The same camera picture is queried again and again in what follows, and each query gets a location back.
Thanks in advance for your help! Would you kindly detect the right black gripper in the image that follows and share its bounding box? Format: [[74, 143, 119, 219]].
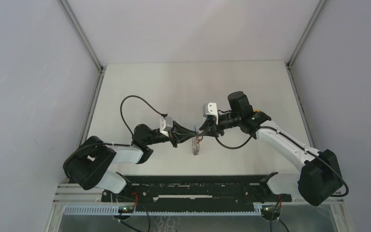
[[200, 112, 241, 137]]

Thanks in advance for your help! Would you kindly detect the left black camera cable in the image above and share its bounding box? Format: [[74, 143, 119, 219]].
[[120, 95, 168, 137]]

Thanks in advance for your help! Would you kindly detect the aluminium frame post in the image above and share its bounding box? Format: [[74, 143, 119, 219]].
[[58, 0, 104, 144], [285, 0, 329, 147]]

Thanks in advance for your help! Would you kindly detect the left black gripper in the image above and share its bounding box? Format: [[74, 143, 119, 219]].
[[145, 120, 197, 148]]

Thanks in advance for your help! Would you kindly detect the left green circuit board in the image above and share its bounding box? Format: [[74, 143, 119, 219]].
[[118, 206, 135, 214]]

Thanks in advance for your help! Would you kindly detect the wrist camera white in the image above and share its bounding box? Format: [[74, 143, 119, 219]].
[[203, 102, 219, 125], [159, 116, 173, 137]]

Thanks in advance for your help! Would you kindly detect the right black camera cable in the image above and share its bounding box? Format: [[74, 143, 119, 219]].
[[214, 126, 349, 198]]

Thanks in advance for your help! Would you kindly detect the white slotted cable duct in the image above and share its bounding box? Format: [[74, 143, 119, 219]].
[[64, 205, 263, 216]]

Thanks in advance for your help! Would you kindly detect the aluminium frame post left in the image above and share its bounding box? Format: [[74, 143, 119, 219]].
[[58, 0, 104, 144]]

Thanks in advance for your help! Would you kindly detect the green circuit board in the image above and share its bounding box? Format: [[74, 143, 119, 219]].
[[118, 206, 135, 214], [261, 206, 281, 215]]

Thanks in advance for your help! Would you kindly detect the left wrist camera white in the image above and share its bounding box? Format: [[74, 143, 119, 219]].
[[159, 116, 173, 137]]

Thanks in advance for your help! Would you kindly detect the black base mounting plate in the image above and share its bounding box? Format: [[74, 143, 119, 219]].
[[100, 174, 292, 204]]

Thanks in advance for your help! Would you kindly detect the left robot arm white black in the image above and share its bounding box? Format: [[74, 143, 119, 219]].
[[63, 118, 198, 202]]

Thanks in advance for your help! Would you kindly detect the aluminium frame post right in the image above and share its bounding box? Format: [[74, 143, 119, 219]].
[[285, 0, 329, 147]]

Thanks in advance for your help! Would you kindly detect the black camera cable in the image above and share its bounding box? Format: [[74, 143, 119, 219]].
[[120, 95, 168, 137], [214, 126, 349, 198]]

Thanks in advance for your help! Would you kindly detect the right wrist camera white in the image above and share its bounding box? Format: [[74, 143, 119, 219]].
[[203, 102, 219, 125]]

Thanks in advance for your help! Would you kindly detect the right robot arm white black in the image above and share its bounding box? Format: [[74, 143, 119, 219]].
[[173, 91, 350, 206]]

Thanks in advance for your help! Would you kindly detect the right green circuit board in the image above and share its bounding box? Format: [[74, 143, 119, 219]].
[[261, 206, 281, 215]]

